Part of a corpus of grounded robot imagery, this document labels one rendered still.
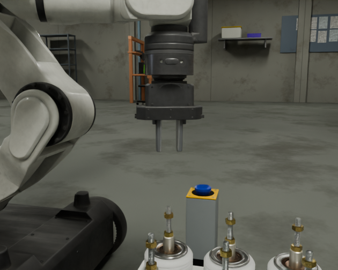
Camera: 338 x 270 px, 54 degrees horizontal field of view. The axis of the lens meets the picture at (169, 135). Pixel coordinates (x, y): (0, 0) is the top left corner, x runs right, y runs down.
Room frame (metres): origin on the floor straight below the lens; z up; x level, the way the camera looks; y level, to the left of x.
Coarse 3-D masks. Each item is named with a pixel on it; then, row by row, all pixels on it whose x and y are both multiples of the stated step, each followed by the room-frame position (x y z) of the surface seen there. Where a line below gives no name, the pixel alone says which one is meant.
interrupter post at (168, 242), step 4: (164, 236) 0.61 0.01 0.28; (172, 236) 0.61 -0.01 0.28; (164, 240) 0.61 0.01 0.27; (168, 240) 0.60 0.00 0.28; (172, 240) 0.61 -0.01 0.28; (164, 244) 0.61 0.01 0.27; (168, 244) 0.60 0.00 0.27; (172, 244) 0.61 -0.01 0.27; (164, 248) 0.61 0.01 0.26; (168, 248) 0.60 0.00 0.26; (172, 248) 0.61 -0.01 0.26; (168, 252) 0.60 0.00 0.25
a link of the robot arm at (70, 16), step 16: (0, 0) 0.53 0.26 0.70; (16, 0) 0.54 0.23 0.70; (32, 0) 0.54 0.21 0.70; (48, 0) 0.55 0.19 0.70; (64, 0) 0.55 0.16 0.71; (80, 0) 0.56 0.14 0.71; (96, 0) 0.56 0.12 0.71; (32, 16) 0.56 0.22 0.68; (48, 16) 0.56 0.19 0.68; (64, 16) 0.56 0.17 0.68; (80, 16) 0.57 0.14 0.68; (96, 16) 0.57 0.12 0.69
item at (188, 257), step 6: (192, 252) 0.62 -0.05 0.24; (144, 258) 0.61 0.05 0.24; (156, 258) 0.58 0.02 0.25; (180, 258) 0.58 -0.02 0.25; (186, 258) 0.59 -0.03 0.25; (192, 258) 0.60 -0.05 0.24; (144, 264) 0.61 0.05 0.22; (162, 264) 0.57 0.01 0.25; (168, 264) 0.57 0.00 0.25; (174, 264) 0.57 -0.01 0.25; (180, 264) 0.57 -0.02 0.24; (186, 264) 0.58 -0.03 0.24; (192, 264) 0.60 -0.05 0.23
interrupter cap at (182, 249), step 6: (162, 240) 0.65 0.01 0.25; (174, 240) 0.65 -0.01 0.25; (162, 246) 0.63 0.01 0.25; (174, 246) 0.63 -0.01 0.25; (180, 246) 0.62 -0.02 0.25; (186, 246) 0.62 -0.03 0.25; (156, 252) 0.60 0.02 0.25; (162, 252) 0.60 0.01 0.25; (174, 252) 0.60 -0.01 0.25; (180, 252) 0.60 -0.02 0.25; (186, 252) 0.60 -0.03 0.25; (162, 258) 0.58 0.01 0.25; (168, 258) 0.58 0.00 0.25; (174, 258) 0.58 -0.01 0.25
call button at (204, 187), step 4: (200, 184) 0.79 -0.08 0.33; (204, 184) 0.79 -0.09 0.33; (196, 188) 0.76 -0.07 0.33; (200, 188) 0.76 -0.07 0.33; (204, 188) 0.76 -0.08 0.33; (208, 188) 0.76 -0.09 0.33; (196, 192) 0.77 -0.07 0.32; (200, 192) 0.76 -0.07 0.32; (204, 192) 0.76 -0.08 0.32; (208, 192) 0.76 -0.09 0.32
